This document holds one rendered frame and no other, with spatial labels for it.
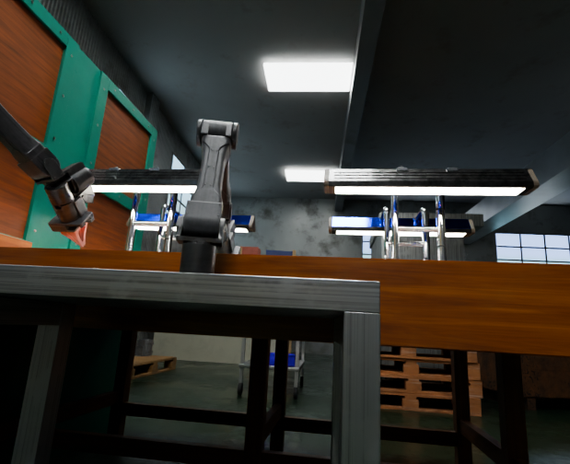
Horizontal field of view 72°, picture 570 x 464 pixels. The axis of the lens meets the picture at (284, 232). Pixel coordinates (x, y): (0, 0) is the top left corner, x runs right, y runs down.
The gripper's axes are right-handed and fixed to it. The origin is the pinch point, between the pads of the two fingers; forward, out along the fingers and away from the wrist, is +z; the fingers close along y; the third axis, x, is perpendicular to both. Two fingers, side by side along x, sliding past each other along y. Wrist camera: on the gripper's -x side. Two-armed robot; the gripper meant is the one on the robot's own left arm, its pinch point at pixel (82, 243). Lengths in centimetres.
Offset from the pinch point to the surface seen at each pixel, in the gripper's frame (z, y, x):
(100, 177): -7.6, 6.0, -27.0
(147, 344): 335, 169, -217
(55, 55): -37, 45, -80
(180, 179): -7.3, -22.8, -26.4
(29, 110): -23, 45, -53
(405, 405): 245, -131, -108
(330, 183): -7, -72, -25
